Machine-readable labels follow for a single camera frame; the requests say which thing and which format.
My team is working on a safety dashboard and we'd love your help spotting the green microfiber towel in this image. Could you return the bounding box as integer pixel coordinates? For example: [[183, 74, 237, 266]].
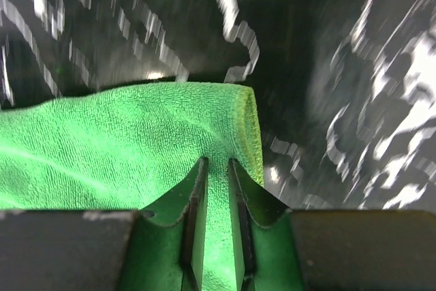
[[1, 82, 263, 290]]

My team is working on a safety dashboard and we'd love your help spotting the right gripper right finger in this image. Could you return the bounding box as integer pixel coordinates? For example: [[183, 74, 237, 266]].
[[228, 159, 292, 290]]

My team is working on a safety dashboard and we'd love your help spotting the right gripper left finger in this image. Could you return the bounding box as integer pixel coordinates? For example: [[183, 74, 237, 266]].
[[144, 157, 208, 290]]

